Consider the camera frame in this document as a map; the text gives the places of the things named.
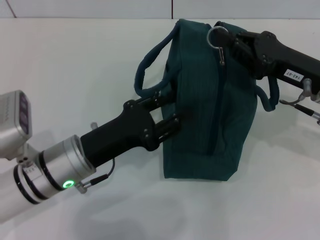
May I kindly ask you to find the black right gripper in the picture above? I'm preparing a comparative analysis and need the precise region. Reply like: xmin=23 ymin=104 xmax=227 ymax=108
xmin=214 ymin=30 xmax=320 ymax=89

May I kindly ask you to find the metal zipper pull ring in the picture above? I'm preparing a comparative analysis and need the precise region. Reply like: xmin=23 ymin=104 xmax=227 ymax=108
xmin=206 ymin=26 xmax=230 ymax=66

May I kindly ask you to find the right arm cable with plug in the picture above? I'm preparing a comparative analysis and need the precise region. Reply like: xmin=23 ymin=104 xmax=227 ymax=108
xmin=278 ymin=77 xmax=320 ymax=124

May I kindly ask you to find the dark teal insulated bag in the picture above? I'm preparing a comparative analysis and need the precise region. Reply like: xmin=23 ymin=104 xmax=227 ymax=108
xmin=134 ymin=18 xmax=280 ymax=181

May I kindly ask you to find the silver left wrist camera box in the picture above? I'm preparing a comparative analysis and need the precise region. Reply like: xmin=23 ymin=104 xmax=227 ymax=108
xmin=0 ymin=89 xmax=38 ymax=166

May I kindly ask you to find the left arm cable with plug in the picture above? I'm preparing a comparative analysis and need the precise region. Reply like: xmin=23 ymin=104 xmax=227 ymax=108
xmin=76 ymin=157 xmax=116 ymax=195

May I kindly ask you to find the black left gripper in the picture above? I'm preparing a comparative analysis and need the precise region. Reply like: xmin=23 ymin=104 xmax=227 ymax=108
xmin=79 ymin=84 xmax=195 ymax=169

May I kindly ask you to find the arm cable with plug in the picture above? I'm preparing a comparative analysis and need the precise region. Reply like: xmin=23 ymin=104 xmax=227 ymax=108
xmin=76 ymin=157 xmax=116 ymax=195
xmin=278 ymin=77 xmax=320 ymax=124

